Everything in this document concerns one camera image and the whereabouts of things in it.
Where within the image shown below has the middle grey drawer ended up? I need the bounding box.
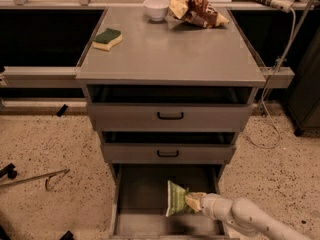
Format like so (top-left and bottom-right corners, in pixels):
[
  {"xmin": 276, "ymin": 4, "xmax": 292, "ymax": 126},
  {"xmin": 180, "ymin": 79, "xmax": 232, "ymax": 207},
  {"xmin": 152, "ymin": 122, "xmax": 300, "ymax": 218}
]
[{"xmin": 101, "ymin": 132, "xmax": 236, "ymax": 164}]

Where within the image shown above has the small black block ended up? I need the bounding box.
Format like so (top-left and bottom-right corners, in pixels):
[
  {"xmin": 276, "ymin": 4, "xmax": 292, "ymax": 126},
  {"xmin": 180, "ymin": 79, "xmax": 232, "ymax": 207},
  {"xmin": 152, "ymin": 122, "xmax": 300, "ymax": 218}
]
[{"xmin": 56, "ymin": 104, "xmax": 68, "ymax": 117}]

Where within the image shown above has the top grey drawer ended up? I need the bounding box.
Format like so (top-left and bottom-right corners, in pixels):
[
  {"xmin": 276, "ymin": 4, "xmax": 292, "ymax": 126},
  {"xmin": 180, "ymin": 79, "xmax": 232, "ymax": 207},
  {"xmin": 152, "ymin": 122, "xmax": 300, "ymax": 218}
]
[{"xmin": 87, "ymin": 84, "xmax": 251, "ymax": 132}]

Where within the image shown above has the brown and yellow chip bag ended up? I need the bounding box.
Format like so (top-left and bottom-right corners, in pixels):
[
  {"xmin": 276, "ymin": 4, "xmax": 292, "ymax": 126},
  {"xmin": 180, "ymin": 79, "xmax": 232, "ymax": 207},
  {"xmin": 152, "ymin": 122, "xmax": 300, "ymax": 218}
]
[{"xmin": 169, "ymin": 0, "xmax": 229, "ymax": 29}]

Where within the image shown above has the white ceramic bowl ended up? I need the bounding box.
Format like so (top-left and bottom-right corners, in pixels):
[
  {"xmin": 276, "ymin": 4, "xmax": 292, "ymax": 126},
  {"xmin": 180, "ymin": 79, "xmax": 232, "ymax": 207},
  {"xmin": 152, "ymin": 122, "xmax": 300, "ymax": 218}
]
[{"xmin": 143, "ymin": 0, "xmax": 169, "ymax": 21}]

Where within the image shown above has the metal rod on floor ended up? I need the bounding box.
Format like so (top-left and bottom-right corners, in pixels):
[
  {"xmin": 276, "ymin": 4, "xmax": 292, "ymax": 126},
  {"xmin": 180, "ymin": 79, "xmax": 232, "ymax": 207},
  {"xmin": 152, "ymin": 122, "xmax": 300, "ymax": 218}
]
[{"xmin": 0, "ymin": 169, "xmax": 70, "ymax": 190}]

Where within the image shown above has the dark cabinet at right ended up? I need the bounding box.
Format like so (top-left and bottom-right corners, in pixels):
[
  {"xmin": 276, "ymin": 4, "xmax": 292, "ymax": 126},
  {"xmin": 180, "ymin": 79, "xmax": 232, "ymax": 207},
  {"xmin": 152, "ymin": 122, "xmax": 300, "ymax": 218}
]
[{"xmin": 288, "ymin": 29, "xmax": 320, "ymax": 136}]

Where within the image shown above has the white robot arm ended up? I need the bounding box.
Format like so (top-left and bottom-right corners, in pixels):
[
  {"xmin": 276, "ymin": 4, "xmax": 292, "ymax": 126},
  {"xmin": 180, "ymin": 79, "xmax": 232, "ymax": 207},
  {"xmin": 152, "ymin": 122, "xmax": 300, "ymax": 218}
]
[{"xmin": 185, "ymin": 192, "xmax": 311, "ymax": 240}]

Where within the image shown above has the grey drawer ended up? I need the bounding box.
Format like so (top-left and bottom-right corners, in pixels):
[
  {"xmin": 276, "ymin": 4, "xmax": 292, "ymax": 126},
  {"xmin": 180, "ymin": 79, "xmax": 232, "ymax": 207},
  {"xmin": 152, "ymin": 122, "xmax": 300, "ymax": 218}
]
[
  {"xmin": 101, "ymin": 132, "xmax": 236, "ymax": 164},
  {"xmin": 87, "ymin": 84, "xmax": 251, "ymax": 132},
  {"xmin": 110, "ymin": 164, "xmax": 231, "ymax": 240}
]

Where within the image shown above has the bottom grey drawer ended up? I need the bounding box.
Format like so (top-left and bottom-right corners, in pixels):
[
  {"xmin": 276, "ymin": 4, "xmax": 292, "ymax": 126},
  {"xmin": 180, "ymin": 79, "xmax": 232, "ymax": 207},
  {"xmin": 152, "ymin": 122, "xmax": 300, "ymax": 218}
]
[{"xmin": 110, "ymin": 164, "xmax": 231, "ymax": 240}]

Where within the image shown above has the green and yellow sponge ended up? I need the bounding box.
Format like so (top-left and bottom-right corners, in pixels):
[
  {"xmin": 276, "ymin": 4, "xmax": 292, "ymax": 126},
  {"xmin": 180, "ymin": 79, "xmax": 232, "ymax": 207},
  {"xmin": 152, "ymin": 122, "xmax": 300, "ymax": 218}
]
[{"xmin": 92, "ymin": 28, "xmax": 122, "ymax": 51}]

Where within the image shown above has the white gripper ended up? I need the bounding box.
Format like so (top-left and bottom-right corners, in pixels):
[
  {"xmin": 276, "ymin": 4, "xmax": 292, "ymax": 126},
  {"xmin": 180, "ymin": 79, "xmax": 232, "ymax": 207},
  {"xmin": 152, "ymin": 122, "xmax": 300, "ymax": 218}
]
[{"xmin": 185, "ymin": 192, "xmax": 234, "ymax": 220}]

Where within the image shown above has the black clamp on floor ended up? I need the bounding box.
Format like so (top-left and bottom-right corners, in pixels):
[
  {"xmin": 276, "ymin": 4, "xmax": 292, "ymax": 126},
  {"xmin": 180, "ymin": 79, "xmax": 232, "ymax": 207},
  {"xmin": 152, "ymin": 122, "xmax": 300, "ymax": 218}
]
[{"xmin": 0, "ymin": 163, "xmax": 17, "ymax": 179}]

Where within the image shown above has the grey drawer cabinet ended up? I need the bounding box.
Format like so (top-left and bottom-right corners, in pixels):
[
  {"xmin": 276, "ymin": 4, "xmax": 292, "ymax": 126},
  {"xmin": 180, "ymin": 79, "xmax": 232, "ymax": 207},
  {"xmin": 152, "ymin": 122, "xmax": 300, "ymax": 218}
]
[{"xmin": 75, "ymin": 5, "xmax": 267, "ymax": 240}]

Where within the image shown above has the green jalapeno chip bag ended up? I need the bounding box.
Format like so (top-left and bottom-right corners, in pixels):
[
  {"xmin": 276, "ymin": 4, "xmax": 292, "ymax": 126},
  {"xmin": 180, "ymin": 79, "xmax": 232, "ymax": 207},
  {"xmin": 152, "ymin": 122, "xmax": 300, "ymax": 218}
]
[{"xmin": 166, "ymin": 180, "xmax": 195, "ymax": 217}]

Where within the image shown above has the white cable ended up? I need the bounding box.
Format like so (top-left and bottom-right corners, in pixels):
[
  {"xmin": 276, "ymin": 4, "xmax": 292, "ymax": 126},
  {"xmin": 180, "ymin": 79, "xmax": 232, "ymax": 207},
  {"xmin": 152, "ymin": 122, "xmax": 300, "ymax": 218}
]
[{"xmin": 245, "ymin": 0, "xmax": 320, "ymax": 150}]

